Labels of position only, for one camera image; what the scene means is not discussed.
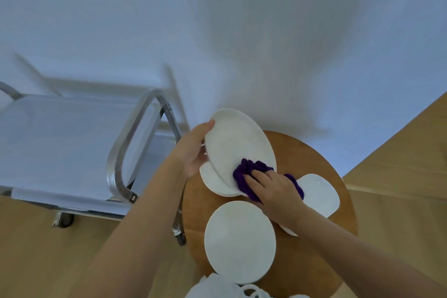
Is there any person's left hand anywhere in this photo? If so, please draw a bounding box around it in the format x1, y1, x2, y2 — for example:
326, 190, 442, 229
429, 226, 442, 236
169, 119, 216, 180

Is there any person's right forearm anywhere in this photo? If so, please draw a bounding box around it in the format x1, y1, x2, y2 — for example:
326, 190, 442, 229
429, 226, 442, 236
293, 207, 447, 298

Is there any white drawstring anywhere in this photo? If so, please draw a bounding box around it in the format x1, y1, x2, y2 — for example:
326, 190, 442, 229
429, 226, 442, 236
241, 284, 272, 298

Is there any round wooden side table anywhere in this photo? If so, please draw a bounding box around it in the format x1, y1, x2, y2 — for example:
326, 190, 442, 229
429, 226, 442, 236
181, 130, 358, 298

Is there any person's right hand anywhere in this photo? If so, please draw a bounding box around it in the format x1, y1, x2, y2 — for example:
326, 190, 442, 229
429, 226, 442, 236
243, 169, 309, 229

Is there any white round dinner plate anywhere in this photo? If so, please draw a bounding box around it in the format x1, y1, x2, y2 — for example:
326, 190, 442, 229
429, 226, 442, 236
204, 108, 277, 197
204, 200, 277, 285

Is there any steel three-tier cart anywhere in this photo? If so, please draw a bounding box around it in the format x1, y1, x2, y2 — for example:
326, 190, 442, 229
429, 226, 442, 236
0, 81, 188, 247

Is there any person's white garment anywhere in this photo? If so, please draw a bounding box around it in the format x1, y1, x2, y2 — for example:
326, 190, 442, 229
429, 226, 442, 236
185, 273, 312, 298

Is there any person's left forearm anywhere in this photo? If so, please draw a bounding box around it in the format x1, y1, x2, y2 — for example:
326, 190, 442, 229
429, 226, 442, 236
68, 158, 189, 298

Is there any purple cleaning cloth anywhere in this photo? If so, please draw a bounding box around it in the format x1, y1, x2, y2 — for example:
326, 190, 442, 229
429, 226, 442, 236
233, 158, 305, 203

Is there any stack of white rectangular plates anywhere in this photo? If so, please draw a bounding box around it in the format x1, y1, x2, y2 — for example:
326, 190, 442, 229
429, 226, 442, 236
279, 173, 340, 237

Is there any stack of white round plates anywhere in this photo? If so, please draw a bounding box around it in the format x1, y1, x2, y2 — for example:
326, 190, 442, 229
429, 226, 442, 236
199, 161, 242, 198

